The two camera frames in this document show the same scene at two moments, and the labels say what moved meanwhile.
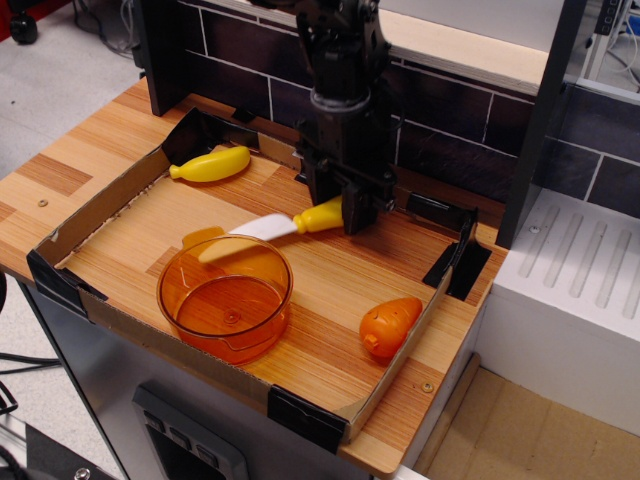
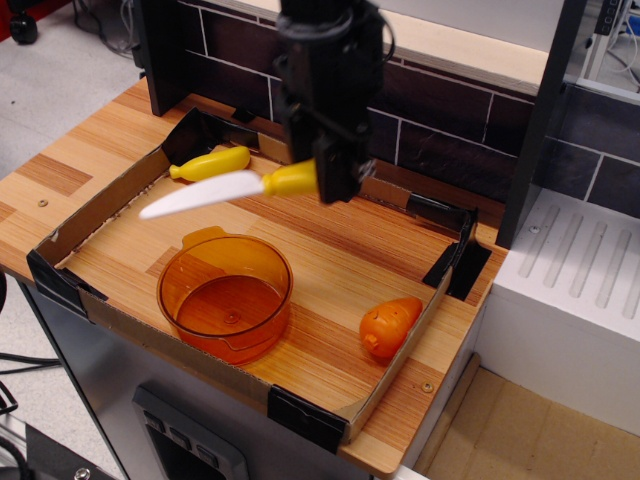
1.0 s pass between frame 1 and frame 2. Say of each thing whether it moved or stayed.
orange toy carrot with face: stayed
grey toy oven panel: stayed
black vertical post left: stayed
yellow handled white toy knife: moved
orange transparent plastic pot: stayed
